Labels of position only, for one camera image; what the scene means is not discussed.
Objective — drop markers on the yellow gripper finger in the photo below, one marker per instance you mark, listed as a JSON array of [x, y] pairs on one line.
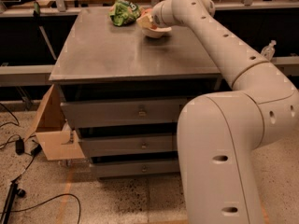
[[145, 21]]

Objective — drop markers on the white paper bowl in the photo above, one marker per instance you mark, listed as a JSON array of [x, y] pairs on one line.
[[156, 33]]

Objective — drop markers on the red apple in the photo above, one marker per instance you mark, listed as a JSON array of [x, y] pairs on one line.
[[149, 10]]

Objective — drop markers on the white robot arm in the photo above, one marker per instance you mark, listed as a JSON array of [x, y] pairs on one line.
[[217, 132]]

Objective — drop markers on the green chip bag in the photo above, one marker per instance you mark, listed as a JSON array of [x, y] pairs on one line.
[[124, 12]]

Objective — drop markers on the grey drawer cabinet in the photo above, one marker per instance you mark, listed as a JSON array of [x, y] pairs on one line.
[[102, 62]]

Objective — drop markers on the grey top drawer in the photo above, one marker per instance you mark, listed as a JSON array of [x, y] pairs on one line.
[[119, 112]]

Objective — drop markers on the grey drawer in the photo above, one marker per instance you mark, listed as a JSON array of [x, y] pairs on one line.
[[98, 147], [119, 112], [131, 168]]

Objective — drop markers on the grey middle drawer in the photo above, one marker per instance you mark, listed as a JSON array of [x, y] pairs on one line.
[[98, 147]]

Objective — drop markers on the clear sanitizer bottle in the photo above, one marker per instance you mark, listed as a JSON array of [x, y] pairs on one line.
[[269, 50]]

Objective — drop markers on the cardboard box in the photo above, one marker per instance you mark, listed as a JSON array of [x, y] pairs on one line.
[[57, 139]]

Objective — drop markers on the grey bottom drawer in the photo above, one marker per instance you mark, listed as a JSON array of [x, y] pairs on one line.
[[131, 168]]

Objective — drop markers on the black power adapter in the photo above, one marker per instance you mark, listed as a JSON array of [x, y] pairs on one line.
[[19, 146]]

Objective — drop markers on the black tripod leg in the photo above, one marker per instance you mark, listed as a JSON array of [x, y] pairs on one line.
[[14, 191]]

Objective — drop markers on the grey metal rail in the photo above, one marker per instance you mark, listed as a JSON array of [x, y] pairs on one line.
[[38, 75]]

